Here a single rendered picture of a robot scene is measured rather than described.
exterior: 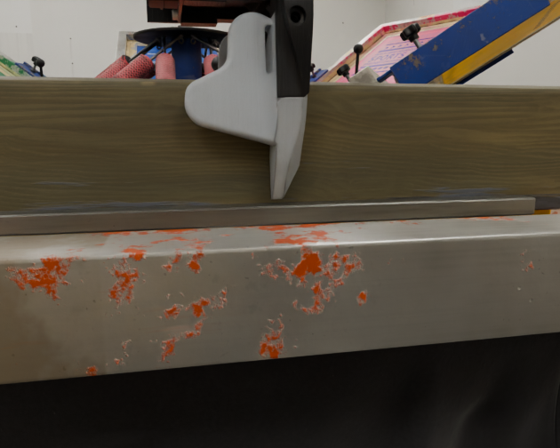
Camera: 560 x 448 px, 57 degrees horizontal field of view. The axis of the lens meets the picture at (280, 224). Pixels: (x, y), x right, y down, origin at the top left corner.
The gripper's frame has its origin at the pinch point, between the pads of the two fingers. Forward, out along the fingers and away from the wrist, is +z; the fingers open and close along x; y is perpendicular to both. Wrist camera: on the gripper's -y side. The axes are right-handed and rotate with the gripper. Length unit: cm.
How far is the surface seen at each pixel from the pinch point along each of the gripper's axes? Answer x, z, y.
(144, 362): 13.6, 4.8, 7.3
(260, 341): 13.6, 4.4, 3.7
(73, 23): -459, -99, 81
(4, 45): -459, -80, 137
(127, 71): -113, -19, 16
